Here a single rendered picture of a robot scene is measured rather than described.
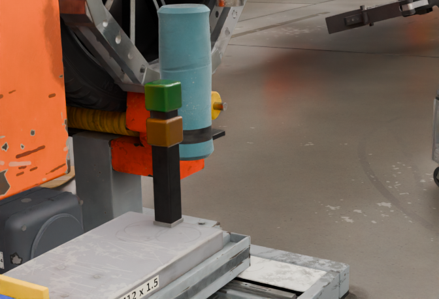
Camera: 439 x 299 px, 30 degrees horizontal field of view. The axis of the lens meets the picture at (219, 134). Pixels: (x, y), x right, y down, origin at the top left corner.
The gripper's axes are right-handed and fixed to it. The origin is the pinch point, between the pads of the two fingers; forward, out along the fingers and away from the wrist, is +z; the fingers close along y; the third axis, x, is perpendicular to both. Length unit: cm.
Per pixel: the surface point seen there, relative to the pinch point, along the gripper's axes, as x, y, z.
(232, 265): 48, -16, 45
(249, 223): 54, -72, 69
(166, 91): 1.9, 42.5, 12.6
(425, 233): 67, -84, 21
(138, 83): 1.2, 17.2, 34.1
